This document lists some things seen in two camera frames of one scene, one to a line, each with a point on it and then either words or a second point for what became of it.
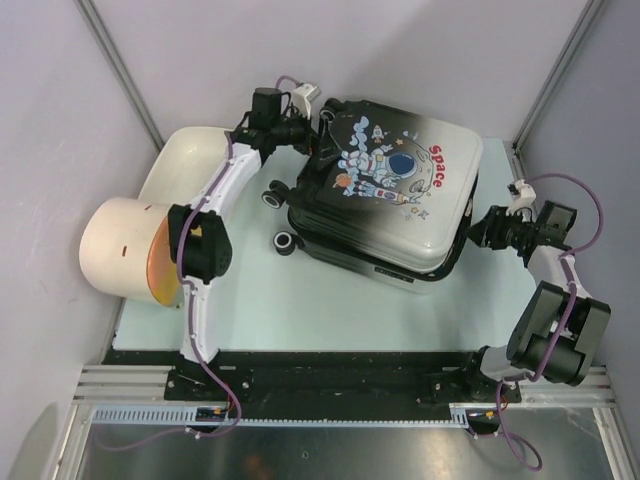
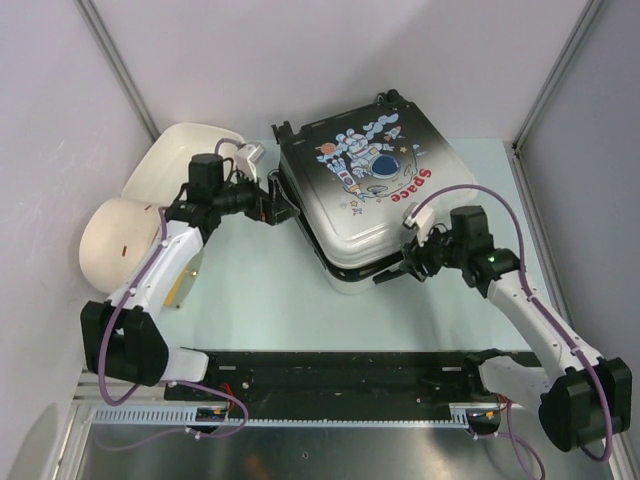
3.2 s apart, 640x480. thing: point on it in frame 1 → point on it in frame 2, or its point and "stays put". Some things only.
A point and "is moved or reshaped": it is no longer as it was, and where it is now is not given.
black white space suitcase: x=396 y=207 is moved or reshaped
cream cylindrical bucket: x=114 y=243 stays put
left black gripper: x=319 y=146 → x=261 y=202
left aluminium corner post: x=120 y=70 stays put
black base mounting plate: x=322 y=377 stays put
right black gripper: x=491 y=231 → x=414 y=254
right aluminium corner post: x=580 y=31 stays put
